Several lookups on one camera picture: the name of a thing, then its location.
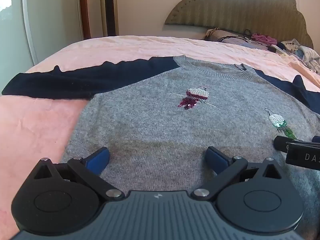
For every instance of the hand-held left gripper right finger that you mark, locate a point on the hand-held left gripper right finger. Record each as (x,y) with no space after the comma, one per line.
(216,158)

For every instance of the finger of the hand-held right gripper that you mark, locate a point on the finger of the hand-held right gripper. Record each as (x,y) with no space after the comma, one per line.
(317,139)
(281,142)

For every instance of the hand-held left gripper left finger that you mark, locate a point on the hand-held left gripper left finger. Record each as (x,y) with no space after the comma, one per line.
(98,158)

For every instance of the grey sweater with navy sleeves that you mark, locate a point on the grey sweater with navy sleeves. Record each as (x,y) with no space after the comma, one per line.
(155,120)

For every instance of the pile of light clothes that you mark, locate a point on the pile of light clothes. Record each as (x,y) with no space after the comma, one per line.
(305,52)

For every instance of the pink bed sheet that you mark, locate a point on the pink bed sheet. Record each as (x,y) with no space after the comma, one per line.
(32,135)

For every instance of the peach blanket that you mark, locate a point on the peach blanket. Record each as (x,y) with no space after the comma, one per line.
(303,67)

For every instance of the magenta cloth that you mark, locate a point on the magenta cloth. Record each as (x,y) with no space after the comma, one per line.
(263,38)

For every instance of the patterned pillow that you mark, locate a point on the patterned pillow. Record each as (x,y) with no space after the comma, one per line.
(222,35)

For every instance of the olive padded headboard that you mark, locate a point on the olive padded headboard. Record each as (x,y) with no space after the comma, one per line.
(237,7)

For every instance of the frosted glass sliding door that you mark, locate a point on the frosted glass sliding door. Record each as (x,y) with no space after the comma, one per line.
(50,17)

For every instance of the gold tower fan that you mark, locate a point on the gold tower fan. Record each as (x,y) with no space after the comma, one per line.
(109,7)

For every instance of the brown wooden door frame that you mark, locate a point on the brown wooden door frame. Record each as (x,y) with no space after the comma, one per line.
(85,10)

